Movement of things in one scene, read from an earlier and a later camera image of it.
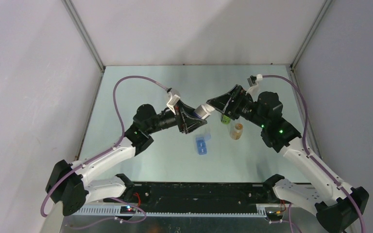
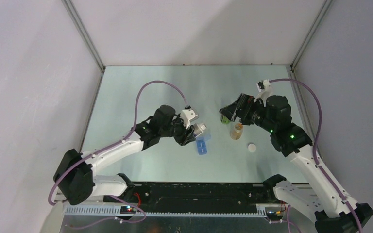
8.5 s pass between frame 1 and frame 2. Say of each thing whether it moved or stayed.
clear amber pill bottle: stayed
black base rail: stayed
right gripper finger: moved
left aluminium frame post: stayed
